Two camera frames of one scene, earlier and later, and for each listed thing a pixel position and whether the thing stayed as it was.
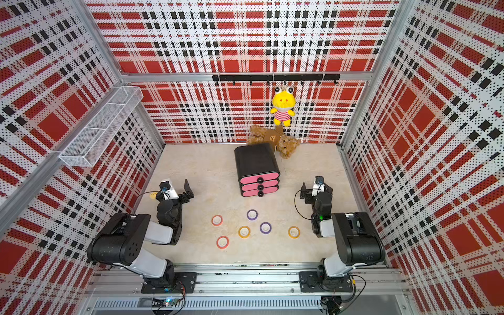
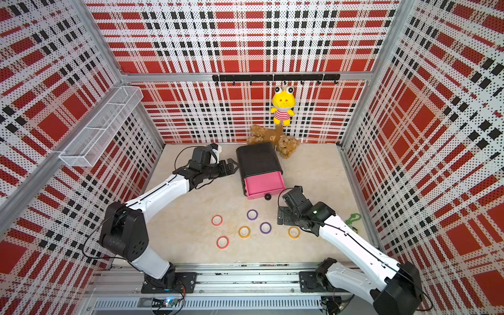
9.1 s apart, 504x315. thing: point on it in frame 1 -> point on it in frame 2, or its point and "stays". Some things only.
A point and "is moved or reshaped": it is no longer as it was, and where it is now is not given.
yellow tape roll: [244, 231] stays
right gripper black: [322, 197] -> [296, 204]
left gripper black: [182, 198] -> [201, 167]
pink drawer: [259, 180] is moved or reshaped
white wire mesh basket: [85, 149] stays
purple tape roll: [252, 214] stays
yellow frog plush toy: [283, 100] stays
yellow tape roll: [294, 232] stays
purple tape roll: [265, 228] stays
